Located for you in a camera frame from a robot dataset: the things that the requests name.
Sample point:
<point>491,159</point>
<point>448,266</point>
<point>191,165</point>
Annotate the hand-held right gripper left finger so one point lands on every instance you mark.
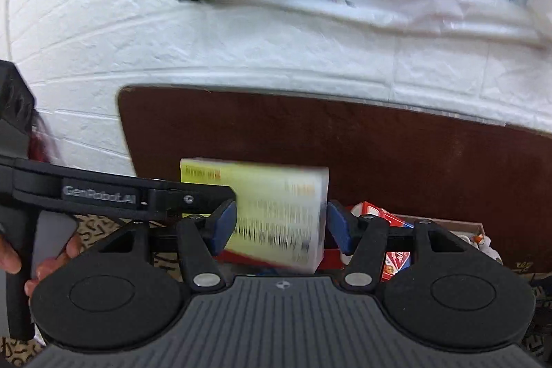
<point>224,228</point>

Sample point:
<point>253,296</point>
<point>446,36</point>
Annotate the red and white carton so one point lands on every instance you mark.
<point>379,212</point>

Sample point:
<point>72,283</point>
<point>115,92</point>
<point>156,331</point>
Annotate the red and white packet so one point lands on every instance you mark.
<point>396,264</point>

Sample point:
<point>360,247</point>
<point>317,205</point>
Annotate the white plastic bag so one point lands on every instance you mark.
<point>440,6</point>

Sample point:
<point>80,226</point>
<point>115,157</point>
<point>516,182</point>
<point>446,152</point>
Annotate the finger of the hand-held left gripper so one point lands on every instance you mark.
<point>189,197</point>

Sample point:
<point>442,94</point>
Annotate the person's left hand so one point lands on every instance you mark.
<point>54,266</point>

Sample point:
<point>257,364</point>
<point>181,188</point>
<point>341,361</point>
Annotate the yellow and white carton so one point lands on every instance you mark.
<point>276,213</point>

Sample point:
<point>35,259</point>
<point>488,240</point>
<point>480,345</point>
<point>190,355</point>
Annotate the letter printed blanket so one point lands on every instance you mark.
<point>101,226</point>

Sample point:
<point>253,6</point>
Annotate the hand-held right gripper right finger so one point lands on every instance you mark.
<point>338,232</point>

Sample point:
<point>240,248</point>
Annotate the red flat box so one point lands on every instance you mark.
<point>332,258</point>

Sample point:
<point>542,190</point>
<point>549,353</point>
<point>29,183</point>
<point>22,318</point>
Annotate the white crumpled wrapper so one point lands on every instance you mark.
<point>485,245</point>

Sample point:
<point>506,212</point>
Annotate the brown wooden headboard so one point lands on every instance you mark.
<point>388,144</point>

